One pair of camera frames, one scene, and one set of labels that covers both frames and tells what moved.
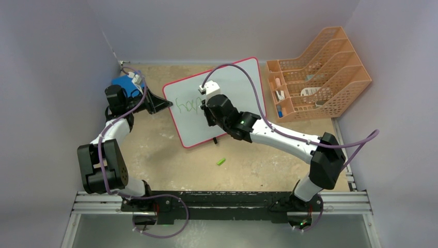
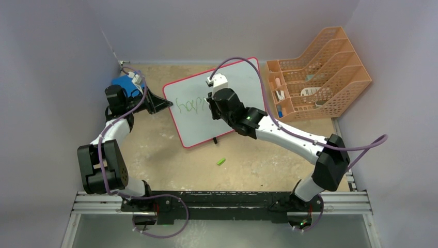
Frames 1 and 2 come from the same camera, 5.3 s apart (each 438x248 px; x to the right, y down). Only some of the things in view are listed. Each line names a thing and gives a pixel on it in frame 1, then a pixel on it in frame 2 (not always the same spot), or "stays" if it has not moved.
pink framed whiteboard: [191, 123] stays
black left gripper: [154, 104] stays
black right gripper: [207, 111] → [213, 104]
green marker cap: [221, 161] stays
